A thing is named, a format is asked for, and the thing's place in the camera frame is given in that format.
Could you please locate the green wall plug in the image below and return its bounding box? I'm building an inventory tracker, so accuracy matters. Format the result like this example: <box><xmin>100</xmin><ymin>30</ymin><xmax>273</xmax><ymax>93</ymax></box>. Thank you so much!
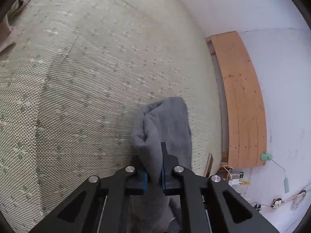
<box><xmin>260</xmin><ymin>153</ymin><xmax>273</xmax><ymax>162</ymax></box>

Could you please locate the white charger with cables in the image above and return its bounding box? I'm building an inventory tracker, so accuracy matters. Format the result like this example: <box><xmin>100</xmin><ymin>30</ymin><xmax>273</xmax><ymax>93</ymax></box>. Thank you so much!
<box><xmin>222</xmin><ymin>164</ymin><xmax>250</xmax><ymax>186</ymax></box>

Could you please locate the white wall socket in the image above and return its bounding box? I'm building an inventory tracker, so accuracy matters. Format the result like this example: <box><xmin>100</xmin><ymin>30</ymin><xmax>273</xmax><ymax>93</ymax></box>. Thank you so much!
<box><xmin>271</xmin><ymin>198</ymin><xmax>284</xmax><ymax>209</ymax></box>

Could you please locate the pink garment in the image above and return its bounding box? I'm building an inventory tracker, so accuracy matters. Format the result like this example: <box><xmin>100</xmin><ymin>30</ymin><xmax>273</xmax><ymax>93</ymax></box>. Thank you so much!
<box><xmin>1</xmin><ymin>0</ymin><xmax>31</xmax><ymax>54</ymax></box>

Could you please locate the dark grey smile sweatshirt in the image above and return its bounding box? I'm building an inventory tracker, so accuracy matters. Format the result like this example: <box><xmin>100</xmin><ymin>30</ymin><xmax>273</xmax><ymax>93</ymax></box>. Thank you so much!
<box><xmin>131</xmin><ymin>97</ymin><xmax>192</xmax><ymax>232</ymax></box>

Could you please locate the white power strip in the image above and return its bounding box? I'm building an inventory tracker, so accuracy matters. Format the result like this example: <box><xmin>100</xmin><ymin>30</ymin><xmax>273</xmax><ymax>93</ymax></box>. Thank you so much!
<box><xmin>284</xmin><ymin>177</ymin><xmax>289</xmax><ymax>194</ymax></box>

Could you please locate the wooden headboard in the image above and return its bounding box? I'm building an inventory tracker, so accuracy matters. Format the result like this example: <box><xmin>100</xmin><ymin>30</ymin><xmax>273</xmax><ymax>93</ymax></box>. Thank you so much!
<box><xmin>207</xmin><ymin>32</ymin><xmax>267</xmax><ymax>169</ymax></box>

